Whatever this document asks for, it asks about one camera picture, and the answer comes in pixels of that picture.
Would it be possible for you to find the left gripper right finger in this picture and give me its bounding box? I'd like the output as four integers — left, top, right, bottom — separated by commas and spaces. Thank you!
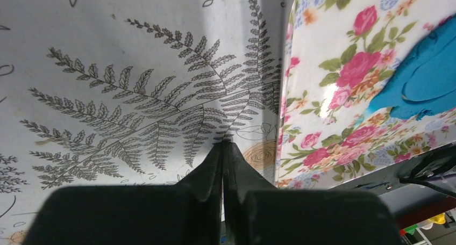
223, 141, 401, 244

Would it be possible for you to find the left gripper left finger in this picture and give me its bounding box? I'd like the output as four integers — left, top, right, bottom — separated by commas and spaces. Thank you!
24, 143, 223, 244

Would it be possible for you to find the floral cutting board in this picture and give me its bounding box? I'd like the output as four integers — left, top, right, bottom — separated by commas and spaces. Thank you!
275, 0, 455, 189

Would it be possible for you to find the blue dough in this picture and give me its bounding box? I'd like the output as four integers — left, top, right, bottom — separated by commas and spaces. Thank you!
365, 17, 455, 120

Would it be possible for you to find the floral tablecloth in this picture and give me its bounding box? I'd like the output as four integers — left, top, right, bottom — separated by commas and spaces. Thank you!
1, 0, 286, 244

